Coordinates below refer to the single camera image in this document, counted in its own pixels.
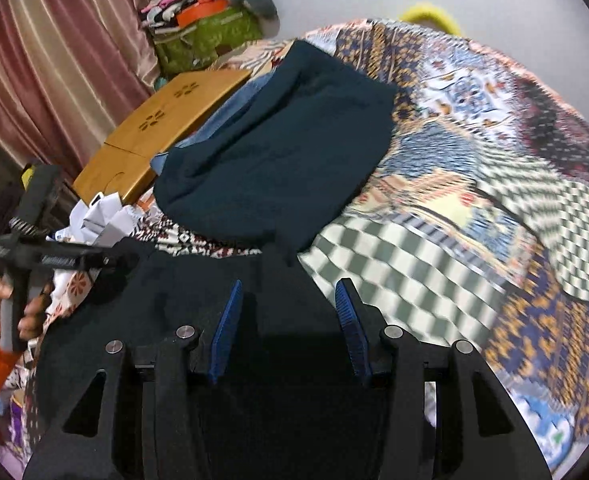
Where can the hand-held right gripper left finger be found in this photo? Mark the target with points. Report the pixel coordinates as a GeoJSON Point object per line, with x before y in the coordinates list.
{"type": "Point", "coordinates": [227, 330]}

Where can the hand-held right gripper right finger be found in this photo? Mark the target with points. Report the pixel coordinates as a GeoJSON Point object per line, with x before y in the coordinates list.
{"type": "Point", "coordinates": [352, 330]}

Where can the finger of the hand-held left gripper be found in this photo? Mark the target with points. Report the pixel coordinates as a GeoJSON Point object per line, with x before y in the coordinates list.
{"type": "Point", "coordinates": [122, 257]}

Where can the black pants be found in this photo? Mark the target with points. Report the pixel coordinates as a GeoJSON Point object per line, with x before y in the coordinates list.
{"type": "Point", "coordinates": [139, 310]}

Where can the dark teal folded pants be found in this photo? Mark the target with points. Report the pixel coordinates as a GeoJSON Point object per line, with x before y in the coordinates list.
{"type": "Point", "coordinates": [284, 150]}

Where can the person's left hand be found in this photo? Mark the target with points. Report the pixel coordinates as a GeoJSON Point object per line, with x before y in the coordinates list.
{"type": "Point", "coordinates": [34, 317]}

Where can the crumpled white paper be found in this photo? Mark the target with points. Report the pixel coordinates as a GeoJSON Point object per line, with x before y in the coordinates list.
{"type": "Point", "coordinates": [102, 220]}

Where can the wooden folding lap table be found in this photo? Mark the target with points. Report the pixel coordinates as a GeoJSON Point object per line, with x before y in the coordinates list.
{"type": "Point", "coordinates": [174, 110]}

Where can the blue denim jeans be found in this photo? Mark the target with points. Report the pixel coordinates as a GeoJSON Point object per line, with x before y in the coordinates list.
{"type": "Point", "coordinates": [224, 115]}

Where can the pink curtain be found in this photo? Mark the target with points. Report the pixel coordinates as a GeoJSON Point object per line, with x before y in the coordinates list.
{"type": "Point", "coordinates": [54, 60]}

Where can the patchwork patterned blanket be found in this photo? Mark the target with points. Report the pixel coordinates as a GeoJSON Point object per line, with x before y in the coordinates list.
{"type": "Point", "coordinates": [474, 160]}

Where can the green patterned bag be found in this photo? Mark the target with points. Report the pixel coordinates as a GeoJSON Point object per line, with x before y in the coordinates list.
{"type": "Point", "coordinates": [204, 40]}

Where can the flat orange box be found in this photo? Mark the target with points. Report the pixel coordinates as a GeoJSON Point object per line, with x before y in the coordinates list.
{"type": "Point", "coordinates": [202, 12]}

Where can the yellow round object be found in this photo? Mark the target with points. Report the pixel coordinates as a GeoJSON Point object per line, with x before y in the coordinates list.
{"type": "Point", "coordinates": [432, 12]}

